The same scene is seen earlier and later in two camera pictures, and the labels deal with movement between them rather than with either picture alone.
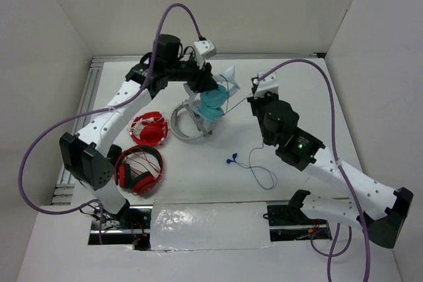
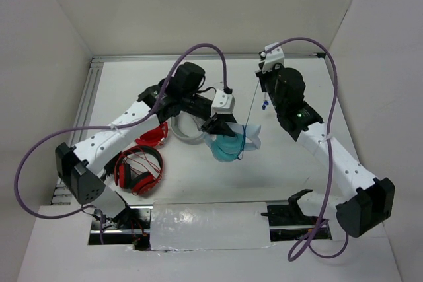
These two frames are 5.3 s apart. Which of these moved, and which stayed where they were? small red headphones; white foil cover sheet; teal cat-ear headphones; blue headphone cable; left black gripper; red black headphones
Moved: blue headphone cable; teal cat-ear headphones; left black gripper
Stayed: red black headphones; white foil cover sheet; small red headphones
